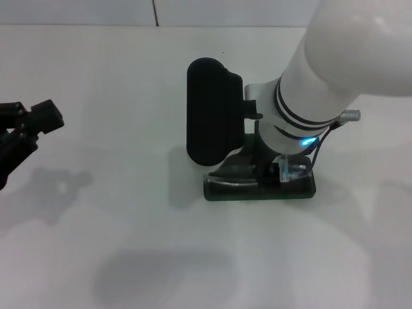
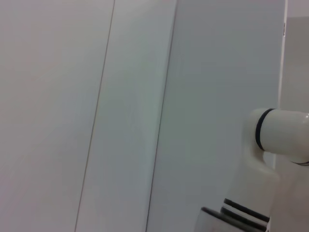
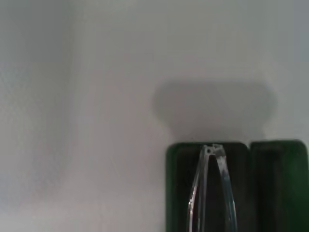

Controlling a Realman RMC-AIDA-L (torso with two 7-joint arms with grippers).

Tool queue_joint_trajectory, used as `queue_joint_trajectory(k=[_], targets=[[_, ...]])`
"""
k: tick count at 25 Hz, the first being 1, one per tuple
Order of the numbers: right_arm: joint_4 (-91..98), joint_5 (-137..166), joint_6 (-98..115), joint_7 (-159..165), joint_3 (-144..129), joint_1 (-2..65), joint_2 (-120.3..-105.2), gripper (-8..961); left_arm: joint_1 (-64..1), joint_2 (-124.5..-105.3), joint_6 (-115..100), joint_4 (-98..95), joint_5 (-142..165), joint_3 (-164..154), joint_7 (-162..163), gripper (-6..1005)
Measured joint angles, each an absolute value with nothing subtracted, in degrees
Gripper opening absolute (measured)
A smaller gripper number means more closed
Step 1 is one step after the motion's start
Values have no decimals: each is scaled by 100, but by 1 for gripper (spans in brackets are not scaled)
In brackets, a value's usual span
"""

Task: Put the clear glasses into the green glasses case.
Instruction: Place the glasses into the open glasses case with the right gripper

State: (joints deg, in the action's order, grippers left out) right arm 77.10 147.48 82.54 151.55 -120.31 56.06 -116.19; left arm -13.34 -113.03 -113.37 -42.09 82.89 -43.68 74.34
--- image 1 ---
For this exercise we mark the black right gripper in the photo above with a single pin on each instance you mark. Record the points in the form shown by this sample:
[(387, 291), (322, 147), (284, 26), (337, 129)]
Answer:
[(265, 167)]

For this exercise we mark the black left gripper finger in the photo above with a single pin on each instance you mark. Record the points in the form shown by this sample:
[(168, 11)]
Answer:
[(45, 112), (16, 151)]

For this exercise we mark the clear white glasses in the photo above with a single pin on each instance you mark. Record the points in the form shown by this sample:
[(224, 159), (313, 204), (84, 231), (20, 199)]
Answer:
[(284, 170)]

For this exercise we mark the green glasses case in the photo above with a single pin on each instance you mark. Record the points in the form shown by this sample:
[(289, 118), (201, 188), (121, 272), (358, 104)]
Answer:
[(289, 193)]

